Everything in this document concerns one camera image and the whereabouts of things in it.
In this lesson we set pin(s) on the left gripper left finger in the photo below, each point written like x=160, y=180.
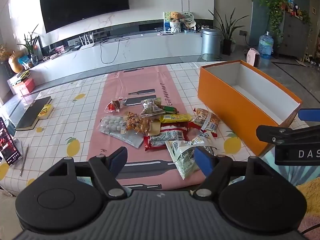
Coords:
x=105, y=170

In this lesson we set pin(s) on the silver trash can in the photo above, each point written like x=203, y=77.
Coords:
x=211, y=42

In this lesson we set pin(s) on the metal pen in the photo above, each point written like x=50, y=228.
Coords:
x=24, y=159

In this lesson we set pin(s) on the red snack packet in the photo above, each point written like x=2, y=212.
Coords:
x=175, y=132

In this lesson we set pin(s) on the small red date snack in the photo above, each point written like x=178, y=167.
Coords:
x=114, y=105

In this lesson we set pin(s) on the black wall television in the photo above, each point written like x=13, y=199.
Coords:
x=58, y=13

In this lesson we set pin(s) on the white ball candy packet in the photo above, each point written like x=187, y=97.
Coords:
x=115, y=126

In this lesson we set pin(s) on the smartphone on stand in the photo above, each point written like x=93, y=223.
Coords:
x=9, y=150

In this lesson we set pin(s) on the striped teal clothing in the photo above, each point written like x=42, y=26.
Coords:
x=296, y=175

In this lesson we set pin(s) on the clear mixed nut packet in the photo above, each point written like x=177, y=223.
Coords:
x=151, y=107

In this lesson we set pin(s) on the green candy stick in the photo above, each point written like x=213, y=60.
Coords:
x=169, y=109

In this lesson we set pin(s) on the grey drawer cabinet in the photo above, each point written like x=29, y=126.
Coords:
x=295, y=37

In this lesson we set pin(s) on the white wifi router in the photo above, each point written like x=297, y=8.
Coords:
x=87, y=40

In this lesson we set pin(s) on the small potted plant left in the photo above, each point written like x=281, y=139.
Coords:
x=30, y=42

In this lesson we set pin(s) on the tall potted plant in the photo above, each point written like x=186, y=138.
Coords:
x=227, y=26

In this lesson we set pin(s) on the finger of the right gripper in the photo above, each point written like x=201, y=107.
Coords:
x=279, y=135
x=309, y=114

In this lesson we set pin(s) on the black notebook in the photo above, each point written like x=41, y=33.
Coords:
x=30, y=118

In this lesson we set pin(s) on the gold topped peanut bag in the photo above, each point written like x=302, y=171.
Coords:
x=138, y=124

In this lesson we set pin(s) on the yellow small box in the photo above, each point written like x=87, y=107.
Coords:
x=45, y=112

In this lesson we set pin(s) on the orange cardboard box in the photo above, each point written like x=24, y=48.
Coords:
x=244, y=98

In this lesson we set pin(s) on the teddy bear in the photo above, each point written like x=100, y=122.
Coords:
x=175, y=16

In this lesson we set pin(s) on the pink small heater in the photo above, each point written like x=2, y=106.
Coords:
x=253, y=57

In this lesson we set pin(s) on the orange mimi stick snack bag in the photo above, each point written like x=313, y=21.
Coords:
x=206, y=120

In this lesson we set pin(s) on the orange vase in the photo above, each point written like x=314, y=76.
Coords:
x=14, y=63

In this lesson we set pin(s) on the blue water jug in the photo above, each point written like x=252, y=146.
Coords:
x=265, y=45

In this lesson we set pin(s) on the checkered lemon tablecloth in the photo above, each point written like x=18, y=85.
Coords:
x=72, y=130

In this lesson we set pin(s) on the red gift box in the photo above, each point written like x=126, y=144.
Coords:
x=25, y=87

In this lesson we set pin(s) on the hanging ivy plant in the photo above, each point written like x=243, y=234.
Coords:
x=275, y=11

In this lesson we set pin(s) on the white tv console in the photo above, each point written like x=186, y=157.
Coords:
x=122, y=51

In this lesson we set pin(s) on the yellow snack bar packet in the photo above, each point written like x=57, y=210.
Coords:
x=174, y=118

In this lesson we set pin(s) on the pink table runner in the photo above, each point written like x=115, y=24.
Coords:
x=144, y=170

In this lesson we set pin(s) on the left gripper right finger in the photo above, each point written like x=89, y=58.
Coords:
x=216, y=170

